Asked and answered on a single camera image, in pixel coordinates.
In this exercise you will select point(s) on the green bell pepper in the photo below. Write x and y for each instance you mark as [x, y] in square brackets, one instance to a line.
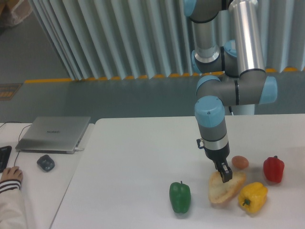
[180, 197]

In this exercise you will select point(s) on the person's hand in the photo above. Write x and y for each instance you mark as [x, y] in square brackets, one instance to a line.
[11, 178]

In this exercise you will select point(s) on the cardboard box in plastic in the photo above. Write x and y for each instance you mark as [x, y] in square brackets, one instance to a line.
[13, 12]

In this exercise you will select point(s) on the triangular toasted bread slice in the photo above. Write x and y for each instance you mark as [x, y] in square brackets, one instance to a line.
[219, 192]

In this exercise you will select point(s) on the black keyboard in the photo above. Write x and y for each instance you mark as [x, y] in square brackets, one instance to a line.
[4, 157]

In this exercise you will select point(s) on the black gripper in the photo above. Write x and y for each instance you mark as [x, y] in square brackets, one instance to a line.
[219, 158]

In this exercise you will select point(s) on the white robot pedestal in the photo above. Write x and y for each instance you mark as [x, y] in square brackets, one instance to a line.
[241, 110]

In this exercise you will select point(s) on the white striped sleeve forearm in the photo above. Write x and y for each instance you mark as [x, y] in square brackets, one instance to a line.
[12, 207]

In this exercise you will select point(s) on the yellow bell pepper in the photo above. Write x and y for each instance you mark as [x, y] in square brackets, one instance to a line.
[252, 197]

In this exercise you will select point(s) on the silver closed laptop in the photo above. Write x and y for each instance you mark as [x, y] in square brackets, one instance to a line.
[54, 134]

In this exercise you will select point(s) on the red bell pepper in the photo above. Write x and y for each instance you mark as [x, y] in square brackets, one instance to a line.
[273, 169]

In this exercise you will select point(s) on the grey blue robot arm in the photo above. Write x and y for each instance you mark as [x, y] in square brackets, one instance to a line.
[233, 75]

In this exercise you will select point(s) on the brown egg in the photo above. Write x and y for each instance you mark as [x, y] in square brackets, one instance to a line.
[240, 162]

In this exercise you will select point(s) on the white folding partition screen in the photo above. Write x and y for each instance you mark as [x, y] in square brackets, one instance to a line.
[145, 38]

